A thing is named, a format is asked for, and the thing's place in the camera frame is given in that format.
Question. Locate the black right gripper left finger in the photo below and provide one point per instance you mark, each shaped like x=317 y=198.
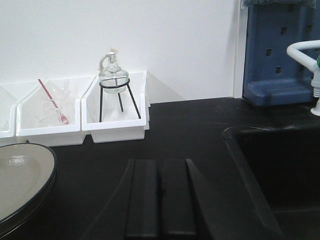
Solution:
x=132 y=213

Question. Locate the white plastic bin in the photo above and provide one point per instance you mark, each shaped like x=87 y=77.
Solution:
x=7 y=113
x=29 y=129
x=116 y=124

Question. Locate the glass alcohol lamp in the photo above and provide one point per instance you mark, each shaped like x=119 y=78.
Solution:
x=112 y=77

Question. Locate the beige round plate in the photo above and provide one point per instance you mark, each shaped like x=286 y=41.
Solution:
x=28 y=174

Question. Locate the middle white plastic bin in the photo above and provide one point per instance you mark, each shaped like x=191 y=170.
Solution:
x=29 y=129

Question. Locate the blue pegboard drying rack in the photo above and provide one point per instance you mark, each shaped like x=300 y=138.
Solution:
x=271 y=77

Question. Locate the left white plastic bin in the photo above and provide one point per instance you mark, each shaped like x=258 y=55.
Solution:
x=7 y=113

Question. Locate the black lab sink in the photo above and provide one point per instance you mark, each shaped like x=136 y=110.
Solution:
x=280 y=169

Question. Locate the right white plastic bin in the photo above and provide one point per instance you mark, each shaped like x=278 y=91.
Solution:
x=116 y=124

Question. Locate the white gooseneck lab faucet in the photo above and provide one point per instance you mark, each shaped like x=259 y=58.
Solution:
x=295 y=52

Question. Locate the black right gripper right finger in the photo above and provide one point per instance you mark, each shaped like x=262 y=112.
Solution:
x=191 y=208

